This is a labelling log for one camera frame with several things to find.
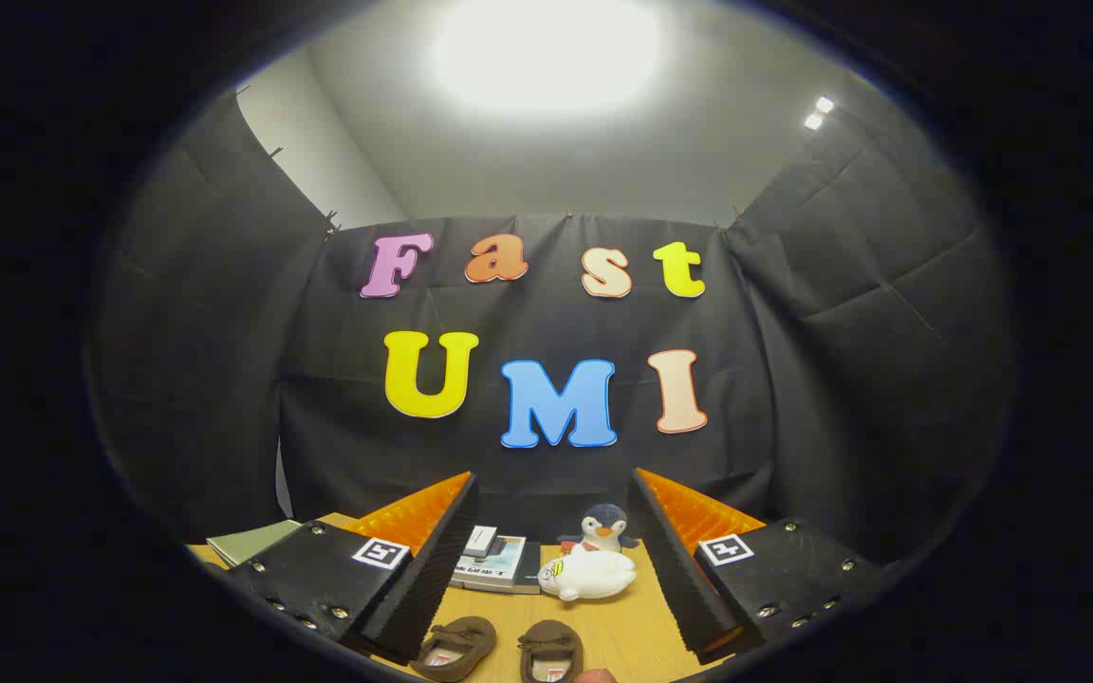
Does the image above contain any large ceiling light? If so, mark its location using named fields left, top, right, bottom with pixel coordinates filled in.
left=428, top=0, right=666, bottom=120

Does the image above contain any dark cover book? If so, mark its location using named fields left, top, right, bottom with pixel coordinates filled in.
left=513, top=541, right=544, bottom=596

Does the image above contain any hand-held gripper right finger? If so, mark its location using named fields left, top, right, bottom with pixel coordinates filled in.
left=629, top=468, right=886, bottom=665

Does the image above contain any penguin plush toy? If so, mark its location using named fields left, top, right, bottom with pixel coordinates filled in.
left=558, top=503, right=640, bottom=554

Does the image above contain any brown fuzzy shoe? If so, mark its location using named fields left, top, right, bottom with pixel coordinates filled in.
left=518, top=620, right=585, bottom=683
left=411, top=617, right=497, bottom=682

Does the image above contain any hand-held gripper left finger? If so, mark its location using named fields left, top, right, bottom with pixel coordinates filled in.
left=229, top=471, right=481, bottom=665

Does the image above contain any white round plush toy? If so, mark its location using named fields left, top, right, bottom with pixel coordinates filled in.
left=537, top=548, right=638, bottom=603

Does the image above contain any green fabric storage box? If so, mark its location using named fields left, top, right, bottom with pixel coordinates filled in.
left=207, top=519, right=303, bottom=568

